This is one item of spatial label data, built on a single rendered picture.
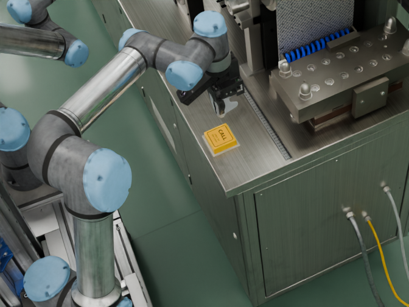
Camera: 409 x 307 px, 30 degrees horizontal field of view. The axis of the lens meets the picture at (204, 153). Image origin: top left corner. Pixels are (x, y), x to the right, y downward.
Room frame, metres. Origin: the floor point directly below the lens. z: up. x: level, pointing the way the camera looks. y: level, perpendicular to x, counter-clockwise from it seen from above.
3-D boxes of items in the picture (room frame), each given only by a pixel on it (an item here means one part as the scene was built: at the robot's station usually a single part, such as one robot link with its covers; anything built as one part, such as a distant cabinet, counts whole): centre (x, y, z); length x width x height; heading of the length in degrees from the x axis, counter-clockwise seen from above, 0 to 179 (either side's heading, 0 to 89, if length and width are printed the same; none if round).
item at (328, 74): (1.36, -0.44, 1.00); 0.40 x 0.16 x 0.06; 105
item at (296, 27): (1.46, -0.37, 1.11); 0.23 x 0.01 x 0.18; 105
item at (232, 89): (1.29, -0.08, 1.16); 0.09 x 0.08 x 0.12; 105
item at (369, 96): (1.27, -0.48, 0.96); 0.10 x 0.03 x 0.11; 105
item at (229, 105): (1.27, -0.08, 1.05); 0.06 x 0.03 x 0.09; 105
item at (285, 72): (1.36, -0.26, 1.05); 0.04 x 0.04 x 0.04
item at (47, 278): (0.88, 0.42, 0.98); 0.13 x 0.12 x 0.14; 50
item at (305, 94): (1.27, -0.30, 1.05); 0.04 x 0.04 x 0.04
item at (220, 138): (1.28, -0.05, 0.91); 0.07 x 0.07 x 0.02; 15
